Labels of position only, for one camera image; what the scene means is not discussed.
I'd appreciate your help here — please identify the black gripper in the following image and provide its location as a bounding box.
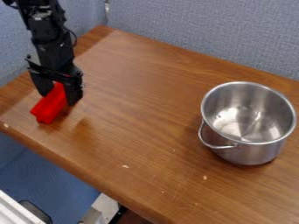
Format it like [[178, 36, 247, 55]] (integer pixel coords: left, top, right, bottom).
[[25, 45, 83, 106]]

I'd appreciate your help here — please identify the red rectangular block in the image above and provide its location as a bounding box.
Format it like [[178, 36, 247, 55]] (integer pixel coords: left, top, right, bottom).
[[31, 82, 67, 124]]

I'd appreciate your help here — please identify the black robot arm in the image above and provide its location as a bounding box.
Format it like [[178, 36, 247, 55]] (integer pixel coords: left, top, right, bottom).
[[3, 0, 83, 106]]

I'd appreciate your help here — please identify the white ridged object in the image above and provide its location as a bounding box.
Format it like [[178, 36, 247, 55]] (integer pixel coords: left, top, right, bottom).
[[0, 190, 48, 224]]

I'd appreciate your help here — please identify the stainless steel pot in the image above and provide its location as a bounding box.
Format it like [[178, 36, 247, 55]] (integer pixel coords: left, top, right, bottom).
[[199, 81, 296, 165]]

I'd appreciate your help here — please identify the white table bracket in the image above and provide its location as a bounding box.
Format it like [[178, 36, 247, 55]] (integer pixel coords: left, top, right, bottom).
[[79, 193, 119, 224]]

